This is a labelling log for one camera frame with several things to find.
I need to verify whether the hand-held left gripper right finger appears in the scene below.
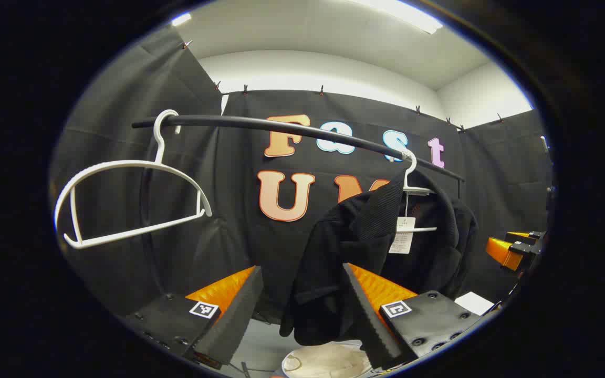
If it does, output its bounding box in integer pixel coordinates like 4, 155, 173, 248
342, 262, 487, 371

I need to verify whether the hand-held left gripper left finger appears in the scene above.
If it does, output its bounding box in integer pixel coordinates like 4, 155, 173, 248
121, 265, 265, 371

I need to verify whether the white laundry hamper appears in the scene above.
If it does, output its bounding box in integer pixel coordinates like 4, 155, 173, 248
280, 341, 374, 378

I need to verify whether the black knit sweater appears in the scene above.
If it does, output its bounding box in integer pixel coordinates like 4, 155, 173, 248
280, 168, 479, 347

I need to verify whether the white clothes hanger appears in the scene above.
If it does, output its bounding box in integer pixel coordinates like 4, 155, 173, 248
398, 150, 439, 233

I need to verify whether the empty white plastic hanger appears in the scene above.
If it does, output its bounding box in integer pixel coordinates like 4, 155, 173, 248
53, 109, 213, 250

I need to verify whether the white paper garment tag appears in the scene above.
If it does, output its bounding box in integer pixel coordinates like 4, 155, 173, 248
389, 216, 416, 255

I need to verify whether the row of backdrop clips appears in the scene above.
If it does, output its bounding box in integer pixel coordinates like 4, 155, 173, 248
182, 39, 505, 132

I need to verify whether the black backdrop cloth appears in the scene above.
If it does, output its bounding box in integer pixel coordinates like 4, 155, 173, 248
50, 24, 555, 326

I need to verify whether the long ceiling light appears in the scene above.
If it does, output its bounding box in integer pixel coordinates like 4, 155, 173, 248
350, 0, 444, 35

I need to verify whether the black clothes rail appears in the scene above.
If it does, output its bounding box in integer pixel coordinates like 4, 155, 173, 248
132, 114, 466, 199

